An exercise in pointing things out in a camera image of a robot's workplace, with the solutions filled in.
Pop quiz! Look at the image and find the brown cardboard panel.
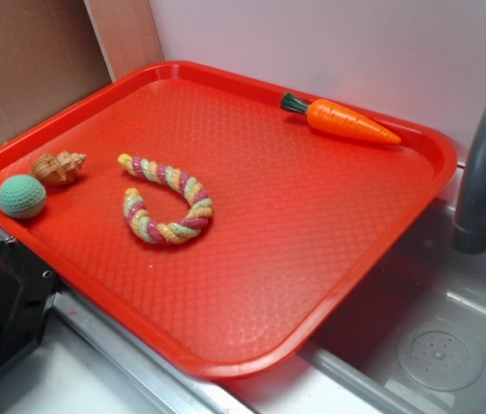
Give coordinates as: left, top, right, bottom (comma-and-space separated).
0, 1, 163, 145

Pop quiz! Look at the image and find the brown conch seashell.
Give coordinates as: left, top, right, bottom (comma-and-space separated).
29, 151, 86, 186

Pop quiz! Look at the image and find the gray toy sink basin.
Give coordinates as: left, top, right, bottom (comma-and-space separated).
224, 196, 486, 414

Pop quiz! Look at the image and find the multicolored braided rope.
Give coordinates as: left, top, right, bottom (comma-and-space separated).
117, 153, 214, 247

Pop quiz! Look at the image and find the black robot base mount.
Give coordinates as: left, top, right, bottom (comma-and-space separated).
0, 240, 58, 376

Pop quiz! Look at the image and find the green golf ball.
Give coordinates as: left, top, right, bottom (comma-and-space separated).
0, 174, 47, 220

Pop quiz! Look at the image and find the orange toy carrot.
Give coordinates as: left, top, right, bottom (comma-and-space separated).
280, 92, 402, 146

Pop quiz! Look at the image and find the red plastic tray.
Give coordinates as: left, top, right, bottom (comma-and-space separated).
0, 62, 457, 380

